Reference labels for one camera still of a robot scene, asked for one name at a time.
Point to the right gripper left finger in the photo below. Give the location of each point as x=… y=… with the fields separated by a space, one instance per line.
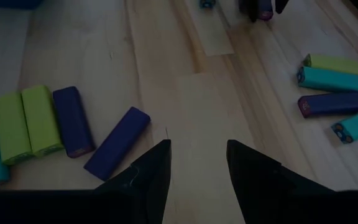
x=141 y=186

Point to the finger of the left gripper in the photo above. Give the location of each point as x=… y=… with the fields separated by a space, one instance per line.
x=281 y=5
x=250 y=9

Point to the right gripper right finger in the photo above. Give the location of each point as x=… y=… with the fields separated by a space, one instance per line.
x=259 y=186

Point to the purple wooden block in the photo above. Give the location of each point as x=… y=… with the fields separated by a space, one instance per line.
x=117 y=144
x=265 y=11
x=334 y=104
x=73 y=121

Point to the green wooden block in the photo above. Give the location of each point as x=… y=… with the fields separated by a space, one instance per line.
x=337 y=64
x=12 y=127
x=42 y=119

